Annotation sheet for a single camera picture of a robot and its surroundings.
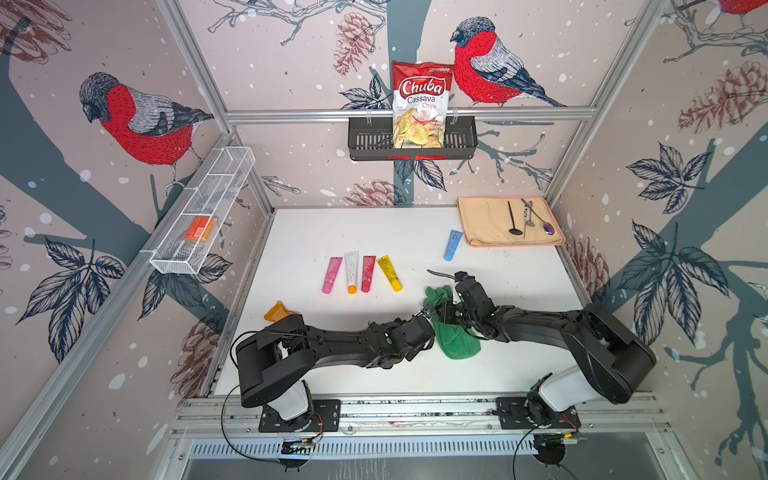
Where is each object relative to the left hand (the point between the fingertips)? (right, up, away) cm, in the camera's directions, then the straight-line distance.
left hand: (418, 329), depth 85 cm
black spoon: (+40, +29, +28) cm, 57 cm away
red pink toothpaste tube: (-16, +14, +16) cm, 27 cm away
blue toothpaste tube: (+16, +25, +25) cm, 39 cm away
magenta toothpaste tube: (-29, +16, +18) cm, 37 cm away
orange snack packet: (-44, +3, +7) cm, 45 cm away
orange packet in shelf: (-55, +29, -14) cm, 63 cm away
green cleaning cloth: (+11, -2, -2) cm, 11 cm away
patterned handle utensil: (+46, +34, +33) cm, 66 cm away
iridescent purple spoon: (+53, +30, +29) cm, 67 cm away
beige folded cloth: (+39, +33, +32) cm, 60 cm away
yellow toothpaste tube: (-7, +12, +12) cm, 19 cm away
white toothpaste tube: (-22, +17, +17) cm, 32 cm away
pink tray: (+35, +33, +32) cm, 58 cm away
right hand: (+6, +5, +6) cm, 10 cm away
